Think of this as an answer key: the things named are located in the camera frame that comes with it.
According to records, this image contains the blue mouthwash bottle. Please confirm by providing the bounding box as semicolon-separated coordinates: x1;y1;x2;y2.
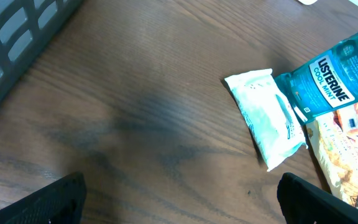
275;33;358;125

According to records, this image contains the mint wet wipes pack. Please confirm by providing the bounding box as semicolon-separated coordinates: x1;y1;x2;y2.
224;68;306;172

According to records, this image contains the yellow snack bag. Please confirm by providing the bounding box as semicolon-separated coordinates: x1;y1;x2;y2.
306;113;358;209

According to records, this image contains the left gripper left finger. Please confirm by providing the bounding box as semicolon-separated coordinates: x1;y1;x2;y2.
0;172;86;224

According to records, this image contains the white barcode scanner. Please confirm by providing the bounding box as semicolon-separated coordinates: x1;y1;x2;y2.
297;0;317;6

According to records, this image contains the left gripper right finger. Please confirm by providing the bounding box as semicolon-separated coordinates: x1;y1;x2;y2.
277;172;358;224

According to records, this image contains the grey plastic basket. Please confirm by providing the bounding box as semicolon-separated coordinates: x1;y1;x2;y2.
0;0;82;102

